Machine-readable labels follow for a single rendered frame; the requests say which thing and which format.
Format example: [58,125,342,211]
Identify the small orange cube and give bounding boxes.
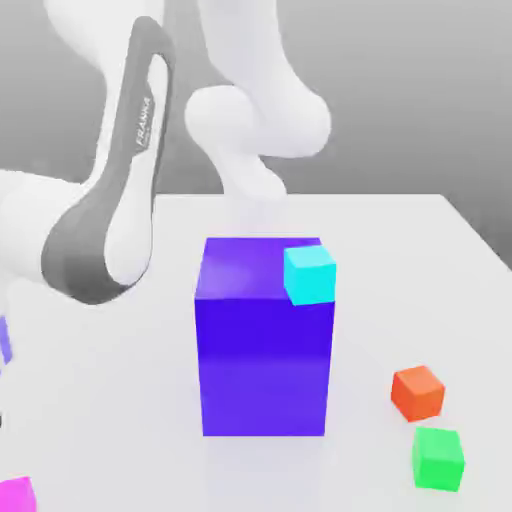
[390,364,446,424]

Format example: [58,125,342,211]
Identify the small cyan cube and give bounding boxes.
[283,244,338,308]

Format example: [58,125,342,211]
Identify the large purple box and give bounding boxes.
[194,236,336,438]

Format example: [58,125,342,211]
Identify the small green cube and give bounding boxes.
[412,426,466,493]

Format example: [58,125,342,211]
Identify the small magenta cube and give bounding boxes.
[0,475,38,512]

